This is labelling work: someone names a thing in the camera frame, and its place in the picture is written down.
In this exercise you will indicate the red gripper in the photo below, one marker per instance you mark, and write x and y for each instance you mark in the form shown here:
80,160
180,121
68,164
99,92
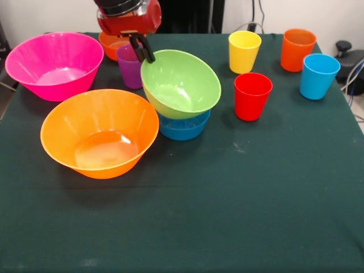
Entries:
133,24

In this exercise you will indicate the green bowl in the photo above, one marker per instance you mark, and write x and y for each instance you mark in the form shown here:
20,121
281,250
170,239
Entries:
182,82

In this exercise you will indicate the blue bowl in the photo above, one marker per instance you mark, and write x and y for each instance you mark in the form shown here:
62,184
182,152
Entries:
182,128

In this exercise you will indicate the large orange bowl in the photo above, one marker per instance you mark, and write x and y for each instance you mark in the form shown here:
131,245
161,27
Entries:
85,119

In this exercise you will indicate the purple cup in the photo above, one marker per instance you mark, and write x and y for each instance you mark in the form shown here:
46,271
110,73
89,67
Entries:
129,71

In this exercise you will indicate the small dark orange bowl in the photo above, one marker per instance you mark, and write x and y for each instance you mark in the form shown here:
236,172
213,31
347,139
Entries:
110,48

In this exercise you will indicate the yellow cup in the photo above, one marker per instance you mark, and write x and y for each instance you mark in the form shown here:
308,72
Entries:
243,59

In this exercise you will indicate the large pink bowl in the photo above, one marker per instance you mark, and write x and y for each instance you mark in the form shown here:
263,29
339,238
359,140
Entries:
34,57

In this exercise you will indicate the black power plug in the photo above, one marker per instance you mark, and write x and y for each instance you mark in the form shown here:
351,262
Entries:
252,27

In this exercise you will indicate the red cup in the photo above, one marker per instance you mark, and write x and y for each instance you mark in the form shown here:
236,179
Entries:
250,105

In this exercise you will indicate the black equipment box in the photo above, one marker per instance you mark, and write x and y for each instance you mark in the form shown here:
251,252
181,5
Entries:
3,42

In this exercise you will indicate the grey metal leg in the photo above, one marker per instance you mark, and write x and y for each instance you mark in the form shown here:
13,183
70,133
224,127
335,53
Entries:
7,85

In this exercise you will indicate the orange cup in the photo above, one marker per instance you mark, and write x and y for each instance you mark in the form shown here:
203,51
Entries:
293,57

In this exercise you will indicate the dark green table cloth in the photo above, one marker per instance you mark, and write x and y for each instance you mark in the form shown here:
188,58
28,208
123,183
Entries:
199,213

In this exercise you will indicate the blue cup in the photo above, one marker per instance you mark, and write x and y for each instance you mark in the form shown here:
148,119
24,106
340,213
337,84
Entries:
315,82

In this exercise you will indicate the black round knob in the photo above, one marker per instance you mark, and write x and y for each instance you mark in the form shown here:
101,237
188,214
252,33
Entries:
343,45

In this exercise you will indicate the black round base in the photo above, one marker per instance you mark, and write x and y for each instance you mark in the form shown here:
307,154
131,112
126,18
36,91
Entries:
357,57

